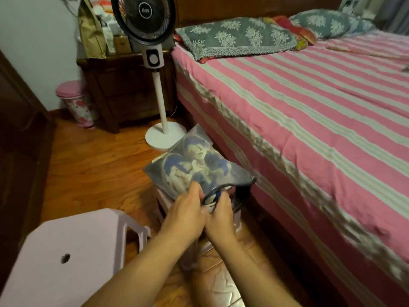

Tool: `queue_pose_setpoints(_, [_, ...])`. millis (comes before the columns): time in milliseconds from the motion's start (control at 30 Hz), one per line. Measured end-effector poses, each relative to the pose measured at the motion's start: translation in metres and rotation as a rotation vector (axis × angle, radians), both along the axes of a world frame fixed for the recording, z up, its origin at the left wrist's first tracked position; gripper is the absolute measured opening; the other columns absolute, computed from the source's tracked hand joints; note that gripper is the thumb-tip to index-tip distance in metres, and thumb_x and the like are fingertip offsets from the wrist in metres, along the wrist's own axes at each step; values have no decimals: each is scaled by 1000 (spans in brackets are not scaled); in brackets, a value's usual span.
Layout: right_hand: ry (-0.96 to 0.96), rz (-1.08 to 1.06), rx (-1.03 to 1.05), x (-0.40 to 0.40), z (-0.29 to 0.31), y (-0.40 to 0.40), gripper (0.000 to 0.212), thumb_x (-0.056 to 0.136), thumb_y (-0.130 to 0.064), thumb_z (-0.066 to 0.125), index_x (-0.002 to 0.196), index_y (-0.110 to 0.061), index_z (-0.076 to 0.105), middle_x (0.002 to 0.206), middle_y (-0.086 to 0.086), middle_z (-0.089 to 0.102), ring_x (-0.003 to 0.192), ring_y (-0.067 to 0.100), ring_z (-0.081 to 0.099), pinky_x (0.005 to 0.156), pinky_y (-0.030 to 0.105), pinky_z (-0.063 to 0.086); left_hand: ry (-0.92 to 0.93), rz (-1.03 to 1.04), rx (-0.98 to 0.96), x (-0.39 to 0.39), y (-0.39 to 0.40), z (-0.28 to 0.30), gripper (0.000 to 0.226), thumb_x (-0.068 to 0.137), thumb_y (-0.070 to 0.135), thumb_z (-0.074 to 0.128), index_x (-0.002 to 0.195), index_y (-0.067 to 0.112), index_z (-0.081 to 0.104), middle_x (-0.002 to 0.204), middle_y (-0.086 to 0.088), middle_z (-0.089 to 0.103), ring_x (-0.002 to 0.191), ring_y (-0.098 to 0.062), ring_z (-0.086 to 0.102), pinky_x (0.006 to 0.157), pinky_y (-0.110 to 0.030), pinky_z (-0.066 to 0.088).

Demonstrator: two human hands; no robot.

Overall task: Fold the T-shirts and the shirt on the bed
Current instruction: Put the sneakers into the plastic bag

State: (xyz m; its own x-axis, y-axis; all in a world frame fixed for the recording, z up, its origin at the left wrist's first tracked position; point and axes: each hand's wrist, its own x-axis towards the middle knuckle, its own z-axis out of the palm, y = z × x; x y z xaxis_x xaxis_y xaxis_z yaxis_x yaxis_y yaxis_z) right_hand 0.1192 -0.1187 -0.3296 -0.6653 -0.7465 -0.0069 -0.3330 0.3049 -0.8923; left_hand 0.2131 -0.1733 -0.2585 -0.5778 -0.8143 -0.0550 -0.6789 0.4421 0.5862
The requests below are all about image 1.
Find dark wooden nightstand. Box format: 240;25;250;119
77;49;178;134

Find grey floral pillow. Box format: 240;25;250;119
175;17;298;62
289;9;376;40

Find person's right hand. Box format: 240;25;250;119
204;189;238;250

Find person's left forearm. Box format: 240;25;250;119
82;232;192;307

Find person's right forearm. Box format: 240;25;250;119
213;237;302;307

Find person's left hand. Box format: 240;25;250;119
159;181;208;246

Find tan paper bag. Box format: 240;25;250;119
78;0;107;59

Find wooden headboard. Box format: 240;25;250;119
173;0;344;28

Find dark wooden door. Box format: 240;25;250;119
0;51;56;293

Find clutter of bottles and boxes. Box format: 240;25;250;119
91;0;132;55

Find pink striped bed sheet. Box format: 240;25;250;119
171;30;409;307

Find clear zip bag of clothing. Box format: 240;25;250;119
143;125;257;213

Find pink floral trash bin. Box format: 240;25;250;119
56;80;96;129

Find white standing fan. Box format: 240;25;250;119
111;0;188;150

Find red patterned cloth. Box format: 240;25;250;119
263;15;317;51

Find wooden stick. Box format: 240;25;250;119
326;45;409;61

